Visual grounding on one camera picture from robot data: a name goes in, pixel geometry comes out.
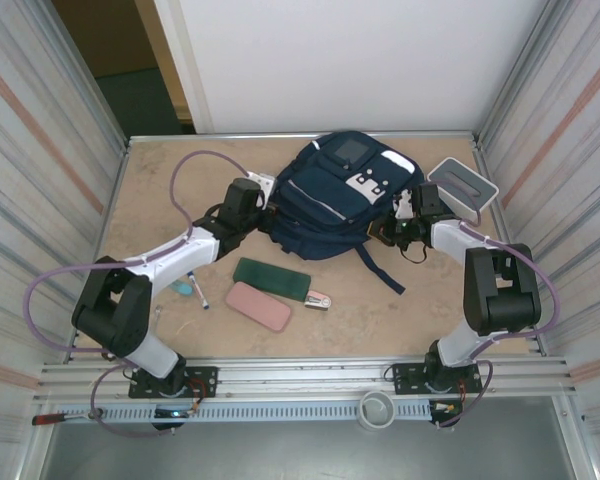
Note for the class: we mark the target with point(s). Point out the grey tape roll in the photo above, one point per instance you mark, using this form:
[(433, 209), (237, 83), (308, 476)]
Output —
[(376, 412)]

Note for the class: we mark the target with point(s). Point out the pink stapler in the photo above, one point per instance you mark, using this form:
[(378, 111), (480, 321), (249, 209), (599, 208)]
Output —
[(319, 301)]

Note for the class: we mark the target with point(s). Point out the white and grey tissue box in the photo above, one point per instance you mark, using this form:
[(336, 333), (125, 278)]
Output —
[(472, 187)]

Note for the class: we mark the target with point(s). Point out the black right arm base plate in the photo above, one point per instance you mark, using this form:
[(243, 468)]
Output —
[(405, 380)]

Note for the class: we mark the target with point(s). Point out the white door frame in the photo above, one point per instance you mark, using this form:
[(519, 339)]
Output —
[(180, 65)]

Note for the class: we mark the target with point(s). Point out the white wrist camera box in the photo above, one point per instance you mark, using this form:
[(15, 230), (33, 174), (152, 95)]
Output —
[(261, 181), (405, 204)]

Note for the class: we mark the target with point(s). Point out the pink pencil case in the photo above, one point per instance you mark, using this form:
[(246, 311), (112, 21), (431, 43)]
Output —
[(257, 307)]

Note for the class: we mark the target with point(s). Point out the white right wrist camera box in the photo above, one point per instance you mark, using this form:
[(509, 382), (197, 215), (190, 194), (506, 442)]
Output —
[(405, 204)]

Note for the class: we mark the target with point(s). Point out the aluminium mounting rail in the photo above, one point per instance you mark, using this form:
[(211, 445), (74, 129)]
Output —
[(305, 377)]

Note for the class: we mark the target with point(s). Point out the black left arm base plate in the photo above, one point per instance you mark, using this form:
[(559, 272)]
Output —
[(202, 382)]

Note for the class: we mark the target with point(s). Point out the small black controller board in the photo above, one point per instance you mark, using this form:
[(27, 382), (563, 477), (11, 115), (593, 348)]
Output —
[(169, 415), (446, 412)]

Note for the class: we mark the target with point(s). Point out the navy blue backpack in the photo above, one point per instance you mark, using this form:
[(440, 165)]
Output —
[(330, 200)]

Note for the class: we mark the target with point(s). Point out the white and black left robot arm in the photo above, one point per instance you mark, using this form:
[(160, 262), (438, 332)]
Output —
[(180, 252)]

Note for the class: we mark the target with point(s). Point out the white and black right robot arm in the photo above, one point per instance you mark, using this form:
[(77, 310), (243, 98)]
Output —
[(500, 290)]

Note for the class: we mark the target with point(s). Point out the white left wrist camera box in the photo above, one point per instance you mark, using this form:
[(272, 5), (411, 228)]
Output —
[(261, 181)]

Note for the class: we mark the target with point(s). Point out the white marker pen blue cap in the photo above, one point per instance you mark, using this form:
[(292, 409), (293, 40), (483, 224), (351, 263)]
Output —
[(200, 292)]

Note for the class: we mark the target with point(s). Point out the green pencil case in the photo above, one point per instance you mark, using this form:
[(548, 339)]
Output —
[(272, 277)]

